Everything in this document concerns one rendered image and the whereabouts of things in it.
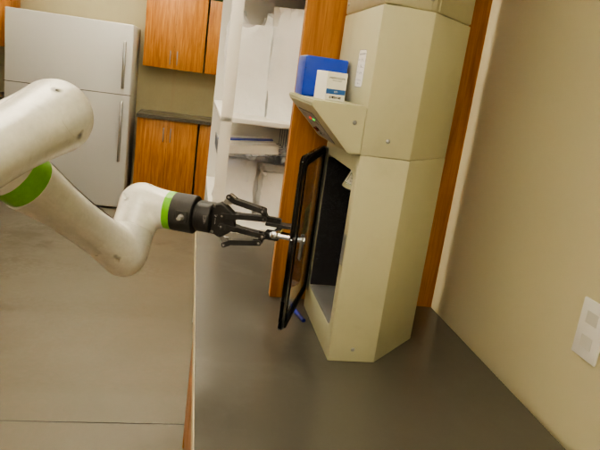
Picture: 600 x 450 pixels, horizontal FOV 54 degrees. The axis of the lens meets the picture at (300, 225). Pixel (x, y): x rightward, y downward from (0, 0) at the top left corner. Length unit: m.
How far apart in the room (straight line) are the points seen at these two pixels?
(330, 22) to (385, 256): 0.63
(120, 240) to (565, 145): 0.98
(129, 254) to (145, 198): 0.14
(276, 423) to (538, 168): 0.81
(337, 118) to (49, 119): 0.55
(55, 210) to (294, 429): 0.61
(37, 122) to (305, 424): 0.68
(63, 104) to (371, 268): 0.71
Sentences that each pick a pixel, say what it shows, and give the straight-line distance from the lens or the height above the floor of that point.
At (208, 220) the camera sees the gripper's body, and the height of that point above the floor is 1.20.
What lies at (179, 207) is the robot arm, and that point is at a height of 1.22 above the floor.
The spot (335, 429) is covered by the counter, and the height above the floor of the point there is 0.94.
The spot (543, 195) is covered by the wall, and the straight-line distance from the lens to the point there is 1.43.
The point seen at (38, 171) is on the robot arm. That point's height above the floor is 1.32.
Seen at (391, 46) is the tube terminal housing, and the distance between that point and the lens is 1.25.
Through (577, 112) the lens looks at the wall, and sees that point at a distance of 1.38.
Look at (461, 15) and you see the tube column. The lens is 1.41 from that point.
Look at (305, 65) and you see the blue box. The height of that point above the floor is 1.58.
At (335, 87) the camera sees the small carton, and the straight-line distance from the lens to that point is 1.31.
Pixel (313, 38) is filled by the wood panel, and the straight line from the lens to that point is 1.59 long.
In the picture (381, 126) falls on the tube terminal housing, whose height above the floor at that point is 1.47.
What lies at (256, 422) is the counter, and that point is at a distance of 1.13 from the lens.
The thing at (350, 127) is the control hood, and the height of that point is 1.47.
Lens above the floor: 1.55
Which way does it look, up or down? 14 degrees down
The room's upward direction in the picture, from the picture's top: 8 degrees clockwise
